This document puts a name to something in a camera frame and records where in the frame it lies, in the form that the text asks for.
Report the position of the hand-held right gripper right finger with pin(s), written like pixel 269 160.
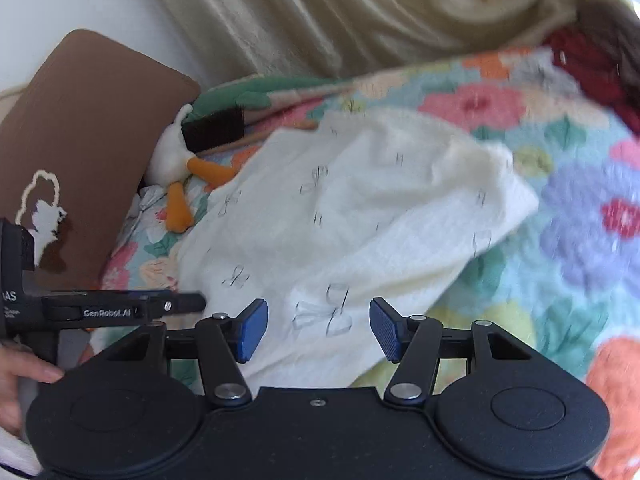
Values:
pixel 385 327

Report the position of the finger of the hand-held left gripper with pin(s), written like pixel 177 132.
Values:
pixel 182 303

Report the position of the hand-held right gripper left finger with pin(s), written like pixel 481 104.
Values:
pixel 252 327

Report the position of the white bow-print dress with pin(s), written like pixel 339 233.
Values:
pixel 380 220

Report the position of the person's left hand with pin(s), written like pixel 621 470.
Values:
pixel 20 375

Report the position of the white goose plush toy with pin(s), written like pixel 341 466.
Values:
pixel 170 155

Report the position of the brown pillow with cloud print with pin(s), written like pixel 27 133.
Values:
pixel 100 120

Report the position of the cream bed headboard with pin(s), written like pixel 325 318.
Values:
pixel 12 97

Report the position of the green plush toy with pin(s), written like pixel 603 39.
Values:
pixel 250 92

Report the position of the floral quilt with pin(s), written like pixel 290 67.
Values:
pixel 575 210

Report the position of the beige patterned curtain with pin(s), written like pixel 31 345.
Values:
pixel 300 10

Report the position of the red garment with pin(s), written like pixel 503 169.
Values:
pixel 590 70

